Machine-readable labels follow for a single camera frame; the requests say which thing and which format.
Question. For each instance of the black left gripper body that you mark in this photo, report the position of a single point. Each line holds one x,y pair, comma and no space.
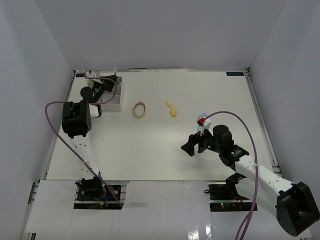
98,89

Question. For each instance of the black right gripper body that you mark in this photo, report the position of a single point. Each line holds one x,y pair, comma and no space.
207,142

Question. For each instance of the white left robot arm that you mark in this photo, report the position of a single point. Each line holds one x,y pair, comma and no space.
77,119

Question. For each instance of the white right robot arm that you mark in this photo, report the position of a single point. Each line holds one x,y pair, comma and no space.
293,205

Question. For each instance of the white right organizer box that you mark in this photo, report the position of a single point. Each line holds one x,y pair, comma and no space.
116,104

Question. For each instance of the light blue highlighter cap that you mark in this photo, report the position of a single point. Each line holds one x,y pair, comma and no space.
203,115

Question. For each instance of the yellow highlighter cap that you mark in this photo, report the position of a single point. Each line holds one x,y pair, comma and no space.
173,113

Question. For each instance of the yellow highlighter body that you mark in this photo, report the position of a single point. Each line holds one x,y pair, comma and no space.
171,106

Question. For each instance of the yellow masking tape roll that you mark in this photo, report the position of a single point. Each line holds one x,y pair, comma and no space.
139,110

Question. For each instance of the white front cover panel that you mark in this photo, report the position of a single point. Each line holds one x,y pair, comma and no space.
152,210

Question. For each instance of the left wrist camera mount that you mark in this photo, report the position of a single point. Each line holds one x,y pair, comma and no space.
90,77

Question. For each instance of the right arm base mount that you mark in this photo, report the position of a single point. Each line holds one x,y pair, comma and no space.
223,196

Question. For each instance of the aluminium table edge rail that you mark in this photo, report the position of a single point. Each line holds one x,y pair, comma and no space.
273,159

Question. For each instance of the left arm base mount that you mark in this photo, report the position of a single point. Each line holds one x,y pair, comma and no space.
92,194

